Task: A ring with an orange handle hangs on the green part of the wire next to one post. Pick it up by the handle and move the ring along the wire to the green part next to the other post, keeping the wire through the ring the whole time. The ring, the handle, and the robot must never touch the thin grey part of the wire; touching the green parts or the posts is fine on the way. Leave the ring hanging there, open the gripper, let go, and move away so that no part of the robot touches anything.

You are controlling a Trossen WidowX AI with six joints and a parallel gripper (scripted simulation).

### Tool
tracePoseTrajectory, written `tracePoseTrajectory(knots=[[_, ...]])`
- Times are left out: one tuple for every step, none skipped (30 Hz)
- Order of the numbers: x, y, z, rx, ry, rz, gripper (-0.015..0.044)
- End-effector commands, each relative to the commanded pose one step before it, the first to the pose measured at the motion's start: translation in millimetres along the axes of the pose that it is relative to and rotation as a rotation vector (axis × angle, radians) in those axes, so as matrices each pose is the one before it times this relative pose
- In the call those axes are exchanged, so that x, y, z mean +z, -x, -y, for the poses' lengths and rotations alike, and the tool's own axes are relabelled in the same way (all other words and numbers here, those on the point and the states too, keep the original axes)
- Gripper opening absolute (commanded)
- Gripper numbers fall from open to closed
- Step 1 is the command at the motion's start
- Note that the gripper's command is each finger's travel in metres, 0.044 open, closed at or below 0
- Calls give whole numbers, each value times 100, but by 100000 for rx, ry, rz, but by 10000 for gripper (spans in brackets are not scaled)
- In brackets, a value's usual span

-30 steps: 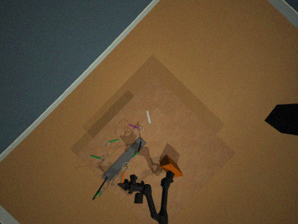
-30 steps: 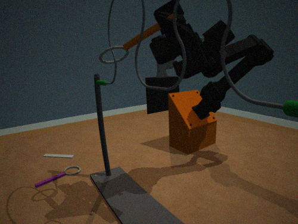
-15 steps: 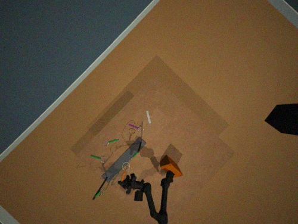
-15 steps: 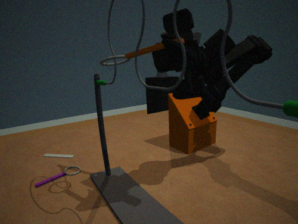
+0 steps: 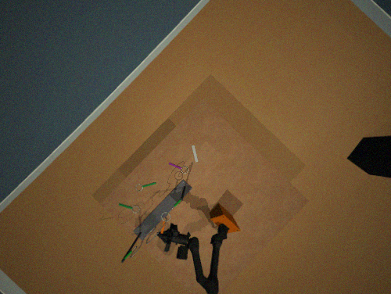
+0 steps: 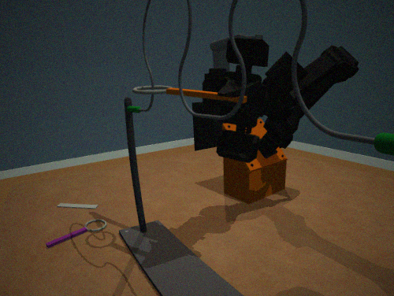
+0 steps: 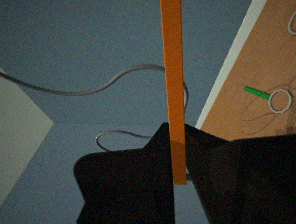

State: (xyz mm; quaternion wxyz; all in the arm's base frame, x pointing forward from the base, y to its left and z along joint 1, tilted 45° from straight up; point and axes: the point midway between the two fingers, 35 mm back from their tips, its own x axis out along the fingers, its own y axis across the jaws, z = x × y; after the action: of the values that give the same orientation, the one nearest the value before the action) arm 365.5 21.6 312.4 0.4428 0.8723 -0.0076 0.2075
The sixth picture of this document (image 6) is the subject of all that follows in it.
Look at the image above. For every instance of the purple handle with grey loop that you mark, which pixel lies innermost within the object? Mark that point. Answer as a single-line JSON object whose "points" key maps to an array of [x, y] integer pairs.
{"points": [[75, 233]]}

